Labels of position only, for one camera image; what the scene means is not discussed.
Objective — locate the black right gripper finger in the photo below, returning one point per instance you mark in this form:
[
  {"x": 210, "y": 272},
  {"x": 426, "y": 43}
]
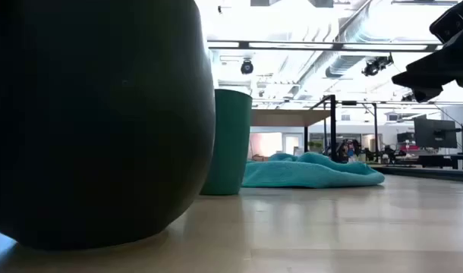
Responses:
[
  {"x": 436, "y": 72},
  {"x": 427, "y": 94}
]

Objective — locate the green plastic cup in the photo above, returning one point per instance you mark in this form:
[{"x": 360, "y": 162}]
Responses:
[{"x": 227, "y": 144}]

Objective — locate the dark brown mug yellow inside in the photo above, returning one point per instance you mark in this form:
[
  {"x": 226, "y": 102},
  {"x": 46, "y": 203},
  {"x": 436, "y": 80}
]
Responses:
[{"x": 102, "y": 113}]

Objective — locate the wooden shelf with black legs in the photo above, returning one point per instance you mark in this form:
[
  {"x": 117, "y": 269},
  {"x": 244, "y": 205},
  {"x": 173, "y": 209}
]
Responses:
[{"x": 284, "y": 117}]

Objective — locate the black computer monitor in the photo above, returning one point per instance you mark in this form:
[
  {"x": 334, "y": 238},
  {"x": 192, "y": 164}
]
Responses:
[{"x": 434, "y": 132}]

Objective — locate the person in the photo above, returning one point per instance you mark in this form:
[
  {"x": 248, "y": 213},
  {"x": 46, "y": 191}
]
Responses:
[{"x": 348, "y": 149}]

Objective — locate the blue microfibre cloth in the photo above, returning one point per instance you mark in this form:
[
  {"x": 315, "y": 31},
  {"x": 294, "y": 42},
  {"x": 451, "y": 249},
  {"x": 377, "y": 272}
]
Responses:
[{"x": 311, "y": 172}]

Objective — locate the black overhead rig camera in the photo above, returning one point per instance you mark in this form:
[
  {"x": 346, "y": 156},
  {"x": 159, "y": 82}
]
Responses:
[{"x": 373, "y": 66}]

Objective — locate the black aluminium table frame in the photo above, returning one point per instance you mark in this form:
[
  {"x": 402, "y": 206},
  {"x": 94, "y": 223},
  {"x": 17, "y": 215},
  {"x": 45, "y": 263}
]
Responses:
[{"x": 425, "y": 173}]

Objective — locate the black ceiling dome camera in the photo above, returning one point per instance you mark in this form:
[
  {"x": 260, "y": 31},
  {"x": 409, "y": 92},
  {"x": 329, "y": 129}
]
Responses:
[{"x": 247, "y": 67}]

